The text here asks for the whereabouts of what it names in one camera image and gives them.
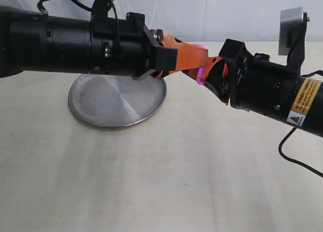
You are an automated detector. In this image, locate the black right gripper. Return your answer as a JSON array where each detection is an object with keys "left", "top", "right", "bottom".
[{"left": 188, "top": 39, "right": 300, "bottom": 121}]

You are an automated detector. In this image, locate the round stainless steel plate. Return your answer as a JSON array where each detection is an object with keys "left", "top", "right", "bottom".
[{"left": 68, "top": 74, "right": 167, "bottom": 128}]

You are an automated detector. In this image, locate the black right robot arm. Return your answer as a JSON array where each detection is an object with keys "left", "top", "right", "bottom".
[{"left": 202, "top": 39, "right": 322, "bottom": 136}]

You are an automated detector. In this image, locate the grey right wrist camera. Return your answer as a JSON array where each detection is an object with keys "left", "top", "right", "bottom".
[{"left": 278, "top": 7, "right": 308, "bottom": 56}]

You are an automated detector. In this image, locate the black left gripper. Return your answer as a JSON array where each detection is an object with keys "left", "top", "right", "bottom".
[{"left": 90, "top": 12, "right": 208, "bottom": 80}]

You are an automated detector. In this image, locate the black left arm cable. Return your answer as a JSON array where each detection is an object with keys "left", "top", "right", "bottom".
[{"left": 37, "top": 0, "right": 122, "bottom": 53}]

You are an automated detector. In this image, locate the pink glow stick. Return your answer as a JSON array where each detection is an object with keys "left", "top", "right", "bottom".
[{"left": 194, "top": 43, "right": 205, "bottom": 86}]

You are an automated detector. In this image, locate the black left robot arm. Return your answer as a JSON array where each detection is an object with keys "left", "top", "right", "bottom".
[{"left": 1, "top": 6, "right": 208, "bottom": 80}]

